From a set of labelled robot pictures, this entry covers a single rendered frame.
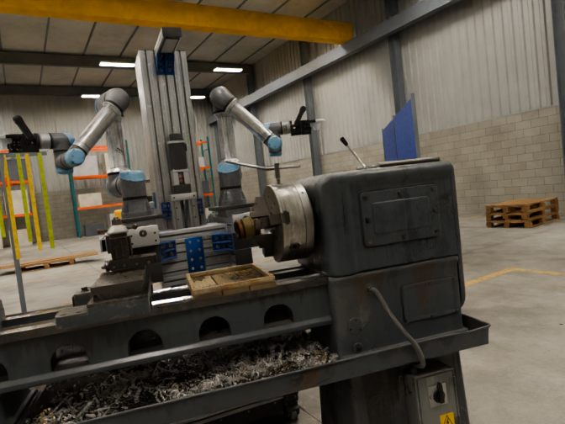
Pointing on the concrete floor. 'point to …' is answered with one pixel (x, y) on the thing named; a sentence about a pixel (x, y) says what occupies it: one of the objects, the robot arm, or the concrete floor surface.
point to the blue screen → (402, 135)
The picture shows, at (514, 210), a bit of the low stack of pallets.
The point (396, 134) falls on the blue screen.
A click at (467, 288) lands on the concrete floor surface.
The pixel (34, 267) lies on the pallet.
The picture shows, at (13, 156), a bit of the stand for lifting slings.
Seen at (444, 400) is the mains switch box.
